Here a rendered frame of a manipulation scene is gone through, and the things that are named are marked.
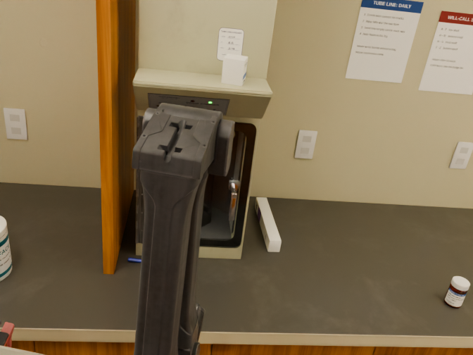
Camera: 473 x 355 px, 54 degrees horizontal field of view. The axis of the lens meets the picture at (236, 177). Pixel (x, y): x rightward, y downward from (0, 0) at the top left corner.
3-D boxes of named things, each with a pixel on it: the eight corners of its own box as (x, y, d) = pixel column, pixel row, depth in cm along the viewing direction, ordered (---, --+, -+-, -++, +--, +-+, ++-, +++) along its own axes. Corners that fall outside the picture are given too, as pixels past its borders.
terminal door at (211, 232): (138, 242, 137) (140, 114, 119) (240, 246, 140) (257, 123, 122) (138, 244, 136) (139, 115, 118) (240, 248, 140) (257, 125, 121)
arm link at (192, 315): (139, 115, 55) (229, 129, 54) (154, 101, 60) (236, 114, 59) (136, 368, 74) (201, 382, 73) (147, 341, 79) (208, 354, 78)
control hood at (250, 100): (136, 106, 118) (136, 67, 113) (261, 115, 122) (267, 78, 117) (131, 122, 108) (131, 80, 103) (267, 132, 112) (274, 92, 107)
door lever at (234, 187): (234, 211, 133) (225, 211, 133) (238, 182, 129) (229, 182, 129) (236, 222, 129) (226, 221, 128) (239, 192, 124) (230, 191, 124)
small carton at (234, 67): (224, 77, 113) (227, 53, 111) (245, 81, 113) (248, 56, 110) (220, 82, 109) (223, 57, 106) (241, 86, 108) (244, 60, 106)
